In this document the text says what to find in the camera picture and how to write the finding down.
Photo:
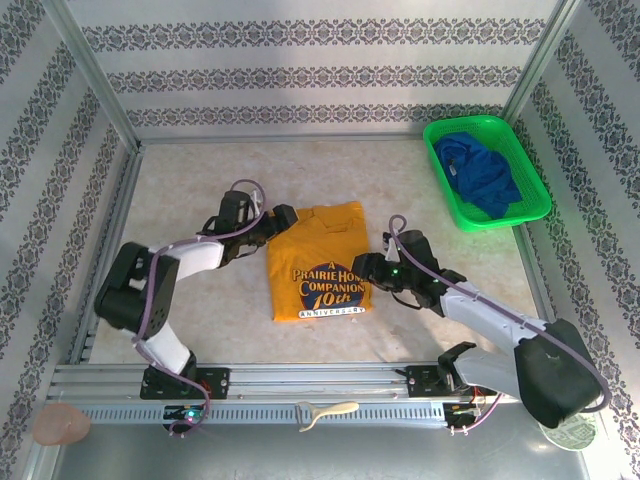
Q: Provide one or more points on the yellow t-shirt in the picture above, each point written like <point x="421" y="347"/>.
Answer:
<point x="320" y="250"/>

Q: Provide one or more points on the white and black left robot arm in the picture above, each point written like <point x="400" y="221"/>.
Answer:
<point x="200" y="257"/>

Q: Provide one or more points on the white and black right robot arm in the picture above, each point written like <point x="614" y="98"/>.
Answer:
<point x="480" y="315"/>

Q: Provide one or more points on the blue t-shirt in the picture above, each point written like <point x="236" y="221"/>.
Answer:
<point x="480" y="175"/>

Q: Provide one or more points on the green plastic basket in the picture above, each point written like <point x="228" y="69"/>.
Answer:
<point x="465" y="122"/>

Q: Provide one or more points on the round green patterned disc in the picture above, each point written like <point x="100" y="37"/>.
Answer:
<point x="575" y="434"/>

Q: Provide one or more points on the pink round disc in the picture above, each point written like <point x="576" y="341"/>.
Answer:
<point x="55" y="427"/>

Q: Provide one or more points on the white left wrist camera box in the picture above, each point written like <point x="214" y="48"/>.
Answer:
<point x="257" y="202"/>

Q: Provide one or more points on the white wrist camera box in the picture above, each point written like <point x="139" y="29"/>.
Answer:
<point x="391" y="250"/>
<point x="257" y="202"/>

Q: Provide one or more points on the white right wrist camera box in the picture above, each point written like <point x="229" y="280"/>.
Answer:
<point x="391" y="250"/>

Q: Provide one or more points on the aluminium back rail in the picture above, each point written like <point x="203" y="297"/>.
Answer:
<point x="300" y="138"/>

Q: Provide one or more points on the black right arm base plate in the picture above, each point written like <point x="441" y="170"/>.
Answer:
<point x="420" y="382"/>

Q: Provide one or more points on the aluminium mounting rail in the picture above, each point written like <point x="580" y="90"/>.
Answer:
<point x="325" y="377"/>

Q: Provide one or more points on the aluminium side rail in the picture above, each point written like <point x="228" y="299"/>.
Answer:
<point x="524" y="240"/>
<point x="131" y="167"/>

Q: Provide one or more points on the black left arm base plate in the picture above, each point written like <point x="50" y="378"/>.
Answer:
<point x="217" y="382"/>

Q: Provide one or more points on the aluminium frame post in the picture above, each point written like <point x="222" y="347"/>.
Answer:
<point x="90" y="75"/>
<point x="540" y="55"/>

